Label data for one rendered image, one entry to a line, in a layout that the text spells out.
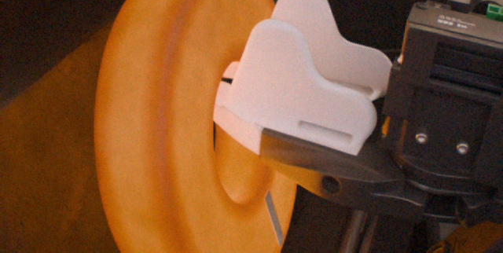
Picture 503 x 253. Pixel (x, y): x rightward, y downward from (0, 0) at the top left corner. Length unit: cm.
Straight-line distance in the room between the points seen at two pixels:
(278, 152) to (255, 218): 6
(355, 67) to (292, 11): 4
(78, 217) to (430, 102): 18
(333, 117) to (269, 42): 4
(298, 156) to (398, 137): 4
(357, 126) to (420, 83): 4
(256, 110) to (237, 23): 5
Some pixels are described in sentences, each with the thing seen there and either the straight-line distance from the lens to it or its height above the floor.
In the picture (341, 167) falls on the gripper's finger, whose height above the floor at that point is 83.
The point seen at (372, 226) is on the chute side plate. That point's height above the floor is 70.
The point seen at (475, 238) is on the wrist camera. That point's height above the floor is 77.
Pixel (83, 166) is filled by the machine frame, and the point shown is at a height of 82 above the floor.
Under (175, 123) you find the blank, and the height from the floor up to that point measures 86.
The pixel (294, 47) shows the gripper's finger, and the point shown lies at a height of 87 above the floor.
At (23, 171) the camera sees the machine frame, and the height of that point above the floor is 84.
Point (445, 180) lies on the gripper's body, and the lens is 30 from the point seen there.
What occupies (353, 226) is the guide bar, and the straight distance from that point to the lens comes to 47.
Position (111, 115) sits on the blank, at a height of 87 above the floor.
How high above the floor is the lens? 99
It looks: 26 degrees down
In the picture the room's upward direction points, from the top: 12 degrees counter-clockwise
